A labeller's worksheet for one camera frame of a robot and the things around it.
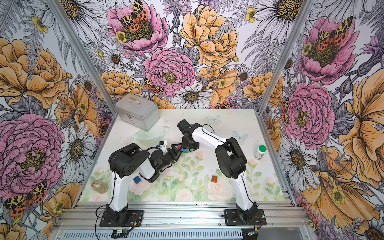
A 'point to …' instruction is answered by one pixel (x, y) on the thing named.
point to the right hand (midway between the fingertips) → (189, 149)
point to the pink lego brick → (179, 146)
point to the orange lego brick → (214, 179)
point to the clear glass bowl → (155, 135)
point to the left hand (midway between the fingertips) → (184, 152)
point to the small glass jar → (99, 187)
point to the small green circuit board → (120, 233)
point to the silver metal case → (139, 112)
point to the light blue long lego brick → (185, 150)
